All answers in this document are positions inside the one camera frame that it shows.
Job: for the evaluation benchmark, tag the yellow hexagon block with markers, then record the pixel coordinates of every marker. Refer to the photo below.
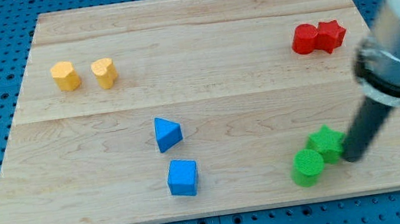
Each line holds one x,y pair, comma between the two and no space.
65,76

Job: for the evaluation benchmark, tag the green star block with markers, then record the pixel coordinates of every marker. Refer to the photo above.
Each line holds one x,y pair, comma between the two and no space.
326,142

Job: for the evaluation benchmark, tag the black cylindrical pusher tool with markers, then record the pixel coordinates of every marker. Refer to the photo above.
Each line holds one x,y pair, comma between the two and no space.
366,124

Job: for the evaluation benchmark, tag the wooden board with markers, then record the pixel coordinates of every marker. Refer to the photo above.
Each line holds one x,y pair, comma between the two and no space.
225,71

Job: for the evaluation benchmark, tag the red cylinder block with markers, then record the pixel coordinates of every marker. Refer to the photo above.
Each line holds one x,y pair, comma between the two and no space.
304,39

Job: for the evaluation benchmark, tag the blue triangle block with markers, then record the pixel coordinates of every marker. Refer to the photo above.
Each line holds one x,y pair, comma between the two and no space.
167,133

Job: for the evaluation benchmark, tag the blue cube block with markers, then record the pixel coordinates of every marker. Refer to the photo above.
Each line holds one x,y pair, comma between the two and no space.
182,178

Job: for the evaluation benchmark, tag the red star block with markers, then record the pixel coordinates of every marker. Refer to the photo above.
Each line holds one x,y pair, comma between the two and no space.
330,36

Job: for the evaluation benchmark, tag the yellow heart block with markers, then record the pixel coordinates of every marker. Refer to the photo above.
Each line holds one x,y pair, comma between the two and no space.
105,72

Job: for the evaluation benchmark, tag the green cylinder block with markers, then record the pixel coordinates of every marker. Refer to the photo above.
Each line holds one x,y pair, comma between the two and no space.
307,168

